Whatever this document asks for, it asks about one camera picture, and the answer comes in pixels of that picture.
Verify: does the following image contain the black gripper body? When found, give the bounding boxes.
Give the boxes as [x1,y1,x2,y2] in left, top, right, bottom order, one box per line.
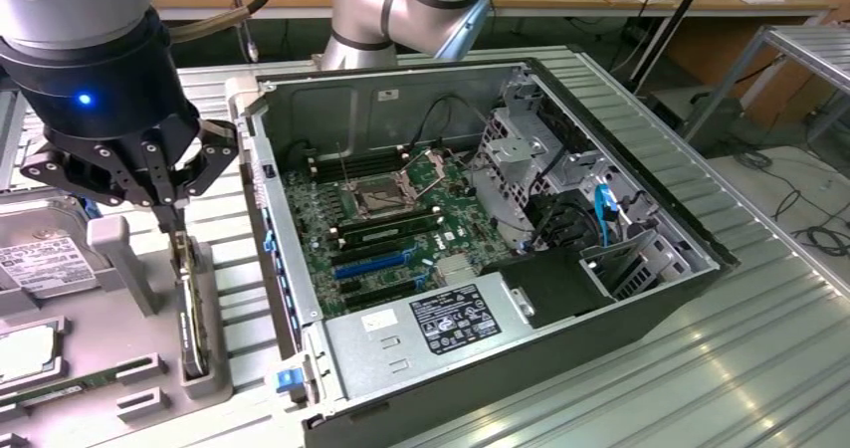
[0,7,201,171]

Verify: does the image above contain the black graphics card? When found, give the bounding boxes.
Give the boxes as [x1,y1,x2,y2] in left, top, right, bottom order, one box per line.
[168,226,217,379]

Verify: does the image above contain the silver hard disk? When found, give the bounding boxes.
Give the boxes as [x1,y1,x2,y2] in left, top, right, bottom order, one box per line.
[0,196,112,300]

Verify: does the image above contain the black RAM slot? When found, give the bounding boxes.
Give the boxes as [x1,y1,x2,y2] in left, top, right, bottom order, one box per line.
[312,162,409,180]
[309,150,405,168]
[311,156,407,174]
[331,207,440,234]

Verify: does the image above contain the grey parts rack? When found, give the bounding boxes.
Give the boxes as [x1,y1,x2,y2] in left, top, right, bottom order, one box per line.
[0,214,235,448]

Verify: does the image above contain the installed green RAM stick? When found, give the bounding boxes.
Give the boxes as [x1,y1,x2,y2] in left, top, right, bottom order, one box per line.
[343,214,437,246]

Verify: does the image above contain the long black expansion slot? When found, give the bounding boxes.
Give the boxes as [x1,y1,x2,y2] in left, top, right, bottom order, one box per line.
[329,246,411,269]
[341,282,419,310]

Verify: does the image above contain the metal socket cover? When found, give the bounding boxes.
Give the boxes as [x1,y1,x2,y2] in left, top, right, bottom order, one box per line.
[395,148,456,195]

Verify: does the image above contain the blue expansion slot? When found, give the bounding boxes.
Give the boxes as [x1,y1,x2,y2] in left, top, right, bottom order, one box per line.
[333,252,411,280]

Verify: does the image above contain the silver CPU chip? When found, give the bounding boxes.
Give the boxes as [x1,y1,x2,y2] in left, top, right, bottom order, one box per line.
[0,326,59,384]

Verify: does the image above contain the green motherboard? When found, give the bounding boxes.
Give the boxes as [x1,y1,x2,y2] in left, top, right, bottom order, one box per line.
[281,146,526,318]

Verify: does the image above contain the loose green RAM stick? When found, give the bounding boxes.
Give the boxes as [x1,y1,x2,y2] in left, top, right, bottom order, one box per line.
[0,362,144,405]

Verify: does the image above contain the silver chipset heat sink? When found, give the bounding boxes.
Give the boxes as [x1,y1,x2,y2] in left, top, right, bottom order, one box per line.
[433,256,480,278]

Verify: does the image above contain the silver metal disk bay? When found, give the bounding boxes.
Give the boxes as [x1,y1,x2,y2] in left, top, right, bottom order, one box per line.
[471,107,643,240]

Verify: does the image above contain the grey power supply unit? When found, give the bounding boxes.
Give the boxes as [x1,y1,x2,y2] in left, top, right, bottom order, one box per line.
[321,271,536,402]

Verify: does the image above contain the large blue case latch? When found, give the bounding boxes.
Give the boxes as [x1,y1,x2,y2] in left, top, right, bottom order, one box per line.
[273,367,305,394]

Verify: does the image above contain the black plastic shroud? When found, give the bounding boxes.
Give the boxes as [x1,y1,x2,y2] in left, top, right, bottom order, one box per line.
[480,246,619,330]

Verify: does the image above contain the black open PC case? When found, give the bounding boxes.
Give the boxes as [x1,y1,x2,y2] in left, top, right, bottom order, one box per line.
[224,44,738,448]

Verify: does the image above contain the silver perforated disk bay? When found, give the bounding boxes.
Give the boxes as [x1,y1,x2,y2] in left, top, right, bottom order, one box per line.
[576,226,722,303]

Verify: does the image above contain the dark equipment box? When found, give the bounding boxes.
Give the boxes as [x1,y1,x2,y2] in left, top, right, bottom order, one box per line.
[647,87,742,153]

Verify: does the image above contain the black slanted pole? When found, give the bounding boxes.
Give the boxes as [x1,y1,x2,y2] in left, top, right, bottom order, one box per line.
[627,0,715,84]

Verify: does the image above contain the blue disk bracket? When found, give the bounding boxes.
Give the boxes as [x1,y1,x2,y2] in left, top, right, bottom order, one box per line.
[72,193,107,221]

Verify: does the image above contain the thin hanging cable with plug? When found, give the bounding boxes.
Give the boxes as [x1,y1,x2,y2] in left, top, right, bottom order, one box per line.
[243,19,261,65]

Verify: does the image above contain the thick robot cable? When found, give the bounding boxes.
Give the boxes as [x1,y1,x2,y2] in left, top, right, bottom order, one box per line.
[164,0,284,46]

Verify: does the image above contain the black looped wire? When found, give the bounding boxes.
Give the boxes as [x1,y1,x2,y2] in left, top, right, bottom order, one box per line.
[421,96,496,145]

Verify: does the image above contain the black power wire bundle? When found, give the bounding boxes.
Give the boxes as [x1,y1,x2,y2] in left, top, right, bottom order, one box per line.
[520,191,603,258]

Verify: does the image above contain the blue data wire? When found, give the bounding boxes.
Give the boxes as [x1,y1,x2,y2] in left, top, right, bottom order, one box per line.
[594,182,623,248]

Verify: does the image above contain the aluminium frame table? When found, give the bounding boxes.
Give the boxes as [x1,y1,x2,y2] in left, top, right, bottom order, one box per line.
[682,22,850,144]

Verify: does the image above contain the black floor cables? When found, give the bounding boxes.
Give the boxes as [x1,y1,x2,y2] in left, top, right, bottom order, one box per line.
[768,173,850,259]

